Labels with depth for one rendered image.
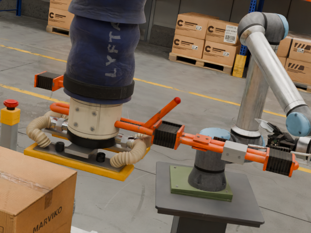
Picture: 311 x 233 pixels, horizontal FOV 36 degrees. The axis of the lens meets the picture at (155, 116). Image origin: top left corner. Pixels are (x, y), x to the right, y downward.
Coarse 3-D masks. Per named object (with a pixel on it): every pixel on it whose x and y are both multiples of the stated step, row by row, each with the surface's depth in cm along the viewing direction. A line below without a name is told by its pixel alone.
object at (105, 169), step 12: (36, 144) 154; (60, 144) 149; (36, 156) 148; (48, 156) 147; (60, 156) 147; (72, 156) 148; (96, 156) 147; (84, 168) 145; (96, 168) 144; (108, 168) 144; (120, 168) 145; (132, 168) 149; (120, 180) 142
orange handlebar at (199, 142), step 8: (56, 104) 158; (64, 104) 158; (56, 112) 156; (64, 112) 154; (128, 120) 154; (120, 128) 151; (128, 128) 150; (136, 128) 149; (144, 128) 149; (152, 128) 152; (184, 136) 150; (192, 136) 149; (200, 136) 148; (208, 136) 149; (192, 144) 145; (200, 144) 145; (208, 144) 144; (216, 144) 148; (248, 152) 146; (256, 152) 145; (264, 152) 145; (256, 160) 141; (264, 160) 141; (296, 168) 140
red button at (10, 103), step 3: (6, 99) 226; (9, 99) 227; (12, 99) 228; (3, 102) 224; (6, 102) 223; (9, 102) 223; (12, 102) 224; (15, 102) 224; (18, 102) 227; (6, 105) 222; (9, 105) 222; (12, 105) 223; (15, 105) 224; (6, 108) 225; (9, 108) 224; (12, 108) 225
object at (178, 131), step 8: (160, 120) 152; (160, 128) 149; (168, 128) 150; (176, 128) 151; (152, 136) 147; (160, 136) 146; (168, 136) 145; (176, 136) 145; (160, 144) 146; (168, 144) 145; (176, 144) 146
